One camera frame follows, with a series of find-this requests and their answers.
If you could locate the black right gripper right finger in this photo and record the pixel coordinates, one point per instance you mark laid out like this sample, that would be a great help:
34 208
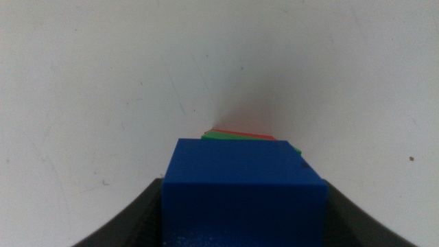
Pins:
353 230

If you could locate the blue cube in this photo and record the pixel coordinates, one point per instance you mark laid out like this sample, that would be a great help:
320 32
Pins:
243 192

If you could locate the green cube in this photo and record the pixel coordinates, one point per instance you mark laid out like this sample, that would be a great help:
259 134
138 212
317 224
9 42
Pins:
216 136

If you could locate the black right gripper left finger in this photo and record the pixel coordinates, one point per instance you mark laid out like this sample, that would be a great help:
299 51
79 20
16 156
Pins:
137 226

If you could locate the red cube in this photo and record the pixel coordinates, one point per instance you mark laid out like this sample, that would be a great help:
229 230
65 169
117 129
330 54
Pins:
247 133

